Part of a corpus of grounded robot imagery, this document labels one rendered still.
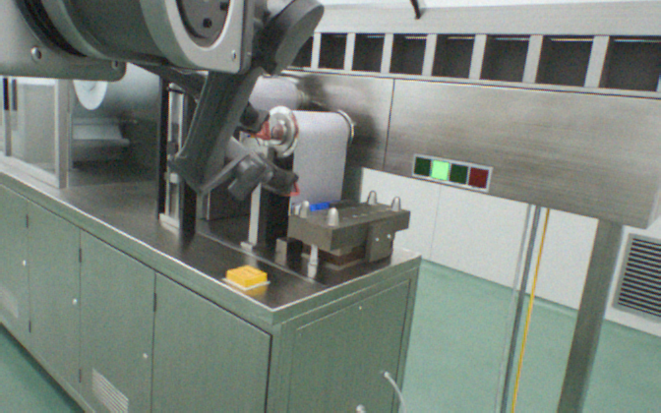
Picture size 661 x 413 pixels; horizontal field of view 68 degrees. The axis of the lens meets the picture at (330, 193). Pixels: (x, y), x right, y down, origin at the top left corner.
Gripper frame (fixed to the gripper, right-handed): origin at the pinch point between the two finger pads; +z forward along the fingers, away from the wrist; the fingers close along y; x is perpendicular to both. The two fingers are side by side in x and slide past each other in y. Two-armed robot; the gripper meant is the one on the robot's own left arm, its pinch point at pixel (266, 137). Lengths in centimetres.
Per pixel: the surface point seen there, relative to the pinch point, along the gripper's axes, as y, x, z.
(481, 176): 53, 18, 27
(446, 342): 13, -3, 202
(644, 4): 81, 55, -1
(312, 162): 9.0, 1.8, 13.0
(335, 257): 26.9, -20.4, 20.6
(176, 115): -36.5, -1.9, -2.8
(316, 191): 9.6, -3.5, 20.9
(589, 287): 85, 6, 54
